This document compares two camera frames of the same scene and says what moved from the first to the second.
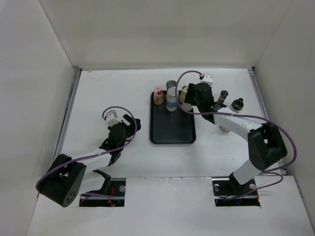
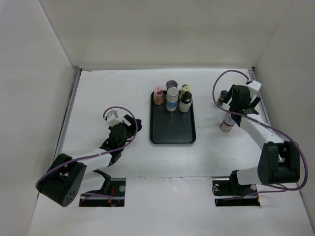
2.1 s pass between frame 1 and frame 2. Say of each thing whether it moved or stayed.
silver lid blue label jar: stayed
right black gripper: moved
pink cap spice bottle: stayed
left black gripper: stayed
